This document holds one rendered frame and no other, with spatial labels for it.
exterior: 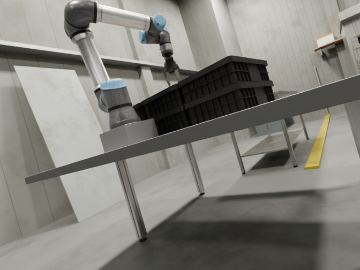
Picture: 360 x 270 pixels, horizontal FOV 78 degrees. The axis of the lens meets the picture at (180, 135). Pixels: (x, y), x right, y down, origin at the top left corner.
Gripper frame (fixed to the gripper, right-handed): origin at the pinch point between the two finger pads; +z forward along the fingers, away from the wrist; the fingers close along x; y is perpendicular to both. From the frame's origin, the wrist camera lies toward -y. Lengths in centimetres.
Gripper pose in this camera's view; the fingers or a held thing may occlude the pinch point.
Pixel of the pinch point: (174, 83)
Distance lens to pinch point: 138.9
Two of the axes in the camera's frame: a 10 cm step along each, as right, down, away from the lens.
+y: -0.4, 0.0, 10.0
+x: -9.8, 2.2, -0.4
